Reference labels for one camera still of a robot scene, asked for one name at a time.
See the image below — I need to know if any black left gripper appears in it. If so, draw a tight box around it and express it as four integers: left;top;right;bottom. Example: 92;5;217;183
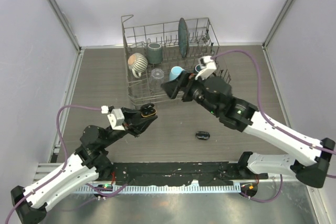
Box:
101;107;158;148

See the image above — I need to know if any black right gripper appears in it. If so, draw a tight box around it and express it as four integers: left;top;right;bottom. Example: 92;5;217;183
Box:
161;71;220;116

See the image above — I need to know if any small black earbud case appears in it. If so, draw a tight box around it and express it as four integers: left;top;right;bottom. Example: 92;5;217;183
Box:
140;103;156;118

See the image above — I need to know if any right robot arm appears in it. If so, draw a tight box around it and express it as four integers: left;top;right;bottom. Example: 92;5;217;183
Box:
161;71;335;188

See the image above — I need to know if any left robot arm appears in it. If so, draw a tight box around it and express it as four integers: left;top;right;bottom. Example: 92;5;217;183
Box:
10;103;157;223

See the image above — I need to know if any light blue mug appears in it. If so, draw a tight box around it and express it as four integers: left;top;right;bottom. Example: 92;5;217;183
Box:
169;66;184;81

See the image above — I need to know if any clear glass tumbler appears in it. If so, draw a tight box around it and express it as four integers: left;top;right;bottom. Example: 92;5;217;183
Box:
149;68;165;92

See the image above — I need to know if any dark green mug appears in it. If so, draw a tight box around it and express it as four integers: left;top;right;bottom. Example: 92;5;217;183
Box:
193;64;202;74

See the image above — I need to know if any grey ceramic cup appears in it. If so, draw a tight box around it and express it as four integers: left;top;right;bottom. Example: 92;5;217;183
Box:
146;42;163;65

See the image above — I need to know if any striped ceramic mug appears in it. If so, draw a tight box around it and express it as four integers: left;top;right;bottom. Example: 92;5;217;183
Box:
127;53;148;78

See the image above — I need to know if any dark teal plate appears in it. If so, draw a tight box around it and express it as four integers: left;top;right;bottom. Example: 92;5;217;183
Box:
178;18;189;58

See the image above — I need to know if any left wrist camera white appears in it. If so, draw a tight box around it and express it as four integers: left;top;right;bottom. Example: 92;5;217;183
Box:
101;105;125;131

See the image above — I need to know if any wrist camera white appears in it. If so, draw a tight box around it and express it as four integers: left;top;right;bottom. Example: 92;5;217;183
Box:
195;56;217;80
101;105;125;131

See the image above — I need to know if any metal wire dish rack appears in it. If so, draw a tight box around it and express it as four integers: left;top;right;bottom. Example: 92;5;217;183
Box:
121;15;220;108

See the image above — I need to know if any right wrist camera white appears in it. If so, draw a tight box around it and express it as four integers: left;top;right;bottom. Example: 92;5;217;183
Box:
195;56;217;80

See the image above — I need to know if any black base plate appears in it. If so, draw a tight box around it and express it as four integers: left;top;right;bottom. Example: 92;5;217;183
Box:
96;162;268;187

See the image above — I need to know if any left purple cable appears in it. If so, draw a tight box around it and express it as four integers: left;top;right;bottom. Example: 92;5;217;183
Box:
6;104;103;224

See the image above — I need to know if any purple cable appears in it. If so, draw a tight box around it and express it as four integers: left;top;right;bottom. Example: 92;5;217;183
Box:
214;49;336;155
6;104;103;224

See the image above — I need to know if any white slotted cable duct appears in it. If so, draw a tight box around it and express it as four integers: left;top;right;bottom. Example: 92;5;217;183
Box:
71;181;241;194

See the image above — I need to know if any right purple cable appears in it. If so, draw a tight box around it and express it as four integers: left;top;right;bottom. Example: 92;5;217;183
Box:
214;49;336;155

